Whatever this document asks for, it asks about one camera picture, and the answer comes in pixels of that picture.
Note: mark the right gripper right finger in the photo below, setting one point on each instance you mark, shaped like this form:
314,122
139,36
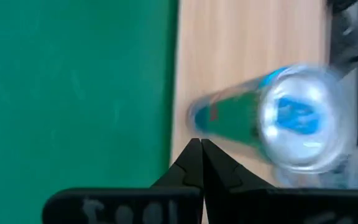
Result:
225,183

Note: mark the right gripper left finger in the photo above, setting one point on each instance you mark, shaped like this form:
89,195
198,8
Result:
185,174

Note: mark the blue silver Red Bull can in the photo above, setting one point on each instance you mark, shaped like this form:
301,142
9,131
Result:
300,118

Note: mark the green table mat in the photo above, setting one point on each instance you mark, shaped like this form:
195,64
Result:
73,93

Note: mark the wooden shelf with black frame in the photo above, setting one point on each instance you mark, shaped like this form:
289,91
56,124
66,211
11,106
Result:
244,40

